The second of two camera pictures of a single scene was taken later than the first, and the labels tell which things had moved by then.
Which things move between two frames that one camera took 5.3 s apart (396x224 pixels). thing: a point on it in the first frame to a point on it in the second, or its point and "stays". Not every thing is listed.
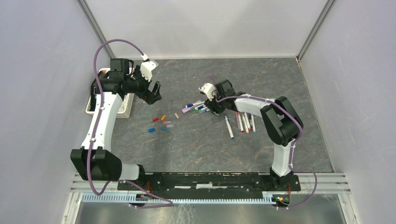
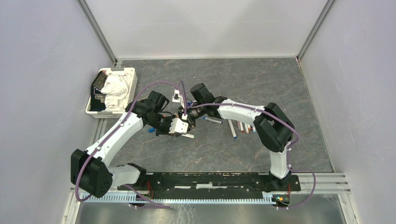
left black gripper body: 138,85 to 162,124
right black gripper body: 217,108 to 193,114
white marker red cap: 240,123 stays
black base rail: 210,185 stays
